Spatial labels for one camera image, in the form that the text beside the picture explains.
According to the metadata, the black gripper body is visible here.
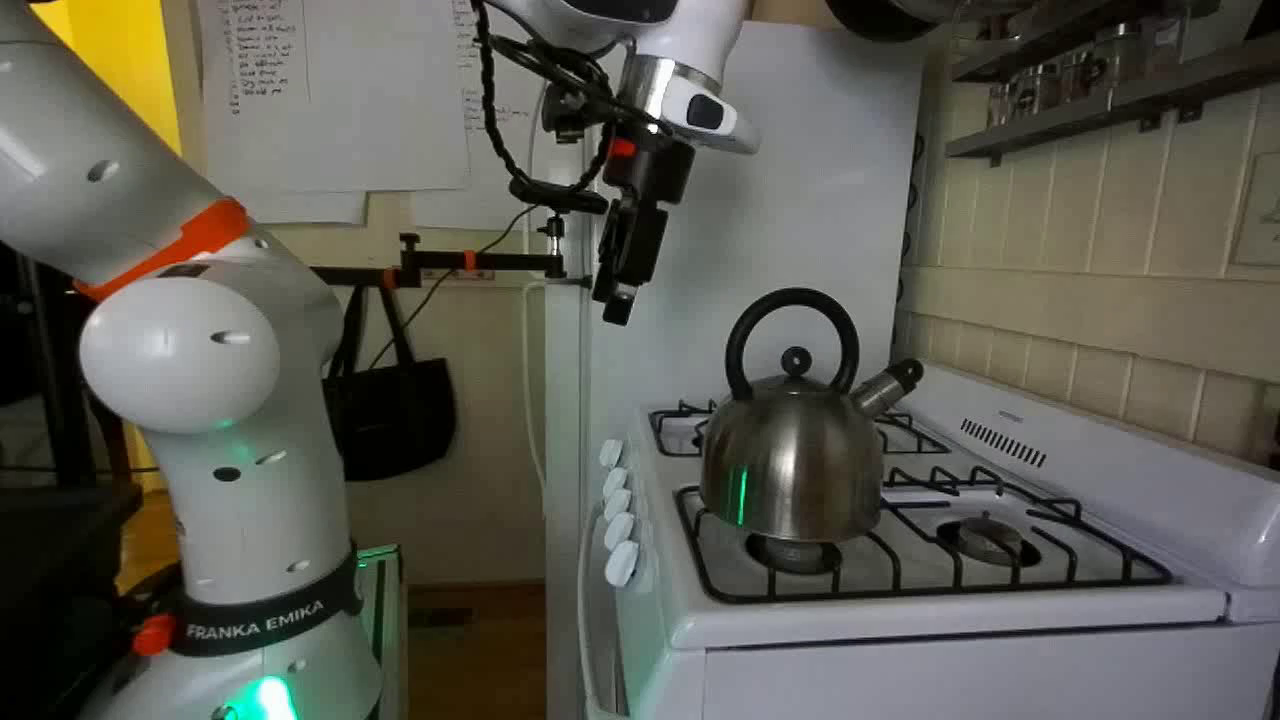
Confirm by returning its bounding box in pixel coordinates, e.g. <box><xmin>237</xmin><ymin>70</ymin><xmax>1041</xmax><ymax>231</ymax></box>
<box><xmin>594</xmin><ymin>134</ymin><xmax>702</xmax><ymax>301</ymax></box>

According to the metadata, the silver kettle with black handle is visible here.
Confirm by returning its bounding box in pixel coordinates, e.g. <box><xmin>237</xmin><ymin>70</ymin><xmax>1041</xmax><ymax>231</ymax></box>
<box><xmin>697</xmin><ymin>283</ymin><xmax>928</xmax><ymax>544</ymax></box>

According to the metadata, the white refrigerator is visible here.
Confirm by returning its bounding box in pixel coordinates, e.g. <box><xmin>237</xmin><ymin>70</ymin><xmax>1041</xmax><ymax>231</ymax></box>
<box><xmin>537</xmin><ymin>18</ymin><xmax>928</xmax><ymax>720</ymax></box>

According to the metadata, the white paper sheet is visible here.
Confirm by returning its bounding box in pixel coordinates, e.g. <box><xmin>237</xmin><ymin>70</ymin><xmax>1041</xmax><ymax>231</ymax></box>
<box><xmin>365</xmin><ymin>0</ymin><xmax>594</xmax><ymax>231</ymax></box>

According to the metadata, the black handbag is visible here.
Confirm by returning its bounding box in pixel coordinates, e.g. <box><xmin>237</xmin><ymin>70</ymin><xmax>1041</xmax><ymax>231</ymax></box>
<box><xmin>320</xmin><ymin>279</ymin><xmax>462</xmax><ymax>484</ymax></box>

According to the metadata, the round gas burner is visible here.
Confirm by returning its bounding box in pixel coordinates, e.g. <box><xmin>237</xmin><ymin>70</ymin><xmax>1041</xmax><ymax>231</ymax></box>
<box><xmin>741</xmin><ymin>533</ymin><xmax>850</xmax><ymax>579</ymax></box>
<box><xmin>935</xmin><ymin>518</ymin><xmax>1044</xmax><ymax>573</ymax></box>

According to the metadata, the whiteboard with writing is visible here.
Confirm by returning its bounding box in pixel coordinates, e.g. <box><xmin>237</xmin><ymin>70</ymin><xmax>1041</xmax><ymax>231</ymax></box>
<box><xmin>194</xmin><ymin>0</ymin><xmax>475</xmax><ymax>230</ymax></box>

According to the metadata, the dark round pot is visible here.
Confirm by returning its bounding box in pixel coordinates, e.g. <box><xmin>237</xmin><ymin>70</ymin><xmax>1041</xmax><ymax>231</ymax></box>
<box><xmin>819</xmin><ymin>0</ymin><xmax>943</xmax><ymax>43</ymax></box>

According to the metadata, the black stove grate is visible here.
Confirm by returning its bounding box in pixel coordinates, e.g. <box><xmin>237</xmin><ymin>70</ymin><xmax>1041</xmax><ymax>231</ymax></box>
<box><xmin>671</xmin><ymin>465</ymin><xmax>1177</xmax><ymax>607</ymax></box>
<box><xmin>650</xmin><ymin>395</ymin><xmax>954</xmax><ymax>465</ymax></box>

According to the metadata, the grey patterned shelf box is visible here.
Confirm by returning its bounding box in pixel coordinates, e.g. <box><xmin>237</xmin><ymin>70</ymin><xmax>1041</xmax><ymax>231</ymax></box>
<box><xmin>993</xmin><ymin>47</ymin><xmax>1154</xmax><ymax>134</ymax></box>

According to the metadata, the white gas stove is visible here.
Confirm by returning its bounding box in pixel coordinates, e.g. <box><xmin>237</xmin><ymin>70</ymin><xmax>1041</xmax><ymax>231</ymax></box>
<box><xmin>571</xmin><ymin>355</ymin><xmax>1280</xmax><ymax>720</ymax></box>

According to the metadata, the dark bulky furniture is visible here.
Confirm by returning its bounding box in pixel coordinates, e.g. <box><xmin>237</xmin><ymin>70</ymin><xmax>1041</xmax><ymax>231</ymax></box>
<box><xmin>0</xmin><ymin>243</ymin><xmax>149</xmax><ymax>720</ymax></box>

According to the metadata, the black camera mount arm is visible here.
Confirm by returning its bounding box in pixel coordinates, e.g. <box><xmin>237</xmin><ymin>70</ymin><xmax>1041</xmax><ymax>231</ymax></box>
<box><xmin>314</xmin><ymin>230</ymin><xmax>597</xmax><ymax>293</ymax></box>

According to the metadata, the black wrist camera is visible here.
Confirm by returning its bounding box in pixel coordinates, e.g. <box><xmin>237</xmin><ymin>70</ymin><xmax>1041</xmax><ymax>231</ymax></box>
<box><xmin>537</xmin><ymin>72</ymin><xmax>620</xmax><ymax>146</ymax></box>

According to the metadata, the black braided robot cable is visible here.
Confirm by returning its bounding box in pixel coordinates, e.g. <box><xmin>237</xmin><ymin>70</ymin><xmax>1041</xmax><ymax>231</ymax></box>
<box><xmin>467</xmin><ymin>0</ymin><xmax>631</xmax><ymax>217</ymax></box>

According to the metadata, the white oven door handle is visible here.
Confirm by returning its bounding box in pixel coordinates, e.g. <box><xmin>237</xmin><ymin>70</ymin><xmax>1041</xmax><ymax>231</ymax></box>
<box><xmin>571</xmin><ymin>496</ymin><xmax>631</xmax><ymax>715</ymax></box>

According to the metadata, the white metal frame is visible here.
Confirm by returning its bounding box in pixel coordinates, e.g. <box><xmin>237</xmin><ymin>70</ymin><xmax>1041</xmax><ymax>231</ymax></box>
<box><xmin>347</xmin><ymin>535</ymin><xmax>411</xmax><ymax>720</ymax></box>

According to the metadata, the dark wall shelf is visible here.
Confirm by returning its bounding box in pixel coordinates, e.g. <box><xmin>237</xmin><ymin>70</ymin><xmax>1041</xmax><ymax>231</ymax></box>
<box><xmin>940</xmin><ymin>34</ymin><xmax>1280</xmax><ymax>168</ymax></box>
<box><xmin>954</xmin><ymin>0</ymin><xmax>1205</xmax><ymax>84</ymax></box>

